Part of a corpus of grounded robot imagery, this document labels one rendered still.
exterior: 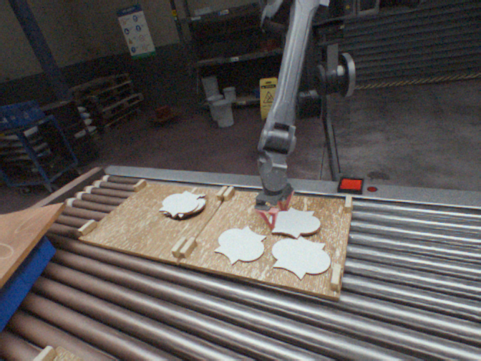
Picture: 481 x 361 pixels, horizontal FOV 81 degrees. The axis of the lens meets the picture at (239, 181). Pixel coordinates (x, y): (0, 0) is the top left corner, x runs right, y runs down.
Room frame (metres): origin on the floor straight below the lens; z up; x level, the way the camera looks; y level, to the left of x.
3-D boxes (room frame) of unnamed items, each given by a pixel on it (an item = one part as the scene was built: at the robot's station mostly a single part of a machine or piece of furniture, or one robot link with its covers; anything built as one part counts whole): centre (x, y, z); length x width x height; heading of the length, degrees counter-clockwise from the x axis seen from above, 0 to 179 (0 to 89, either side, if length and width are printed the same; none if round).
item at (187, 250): (0.60, 0.18, 0.95); 0.06 x 0.02 x 0.03; 151
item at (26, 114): (3.48, 2.44, 0.96); 0.50 x 0.38 x 0.21; 81
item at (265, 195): (0.66, -0.09, 1.06); 0.10 x 0.07 x 0.07; 141
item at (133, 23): (6.47, 1.41, 1.55); 0.61 x 0.02 x 0.91; 67
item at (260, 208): (0.63, -0.07, 0.99); 0.07 x 0.07 x 0.09; 51
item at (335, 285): (0.41, -0.16, 0.95); 0.06 x 0.02 x 0.03; 151
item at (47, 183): (3.46, 2.50, 0.46); 0.79 x 0.62 x 0.91; 67
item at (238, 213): (0.62, -0.06, 0.93); 0.41 x 0.35 x 0.02; 61
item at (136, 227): (0.82, 0.31, 0.93); 0.41 x 0.35 x 0.02; 60
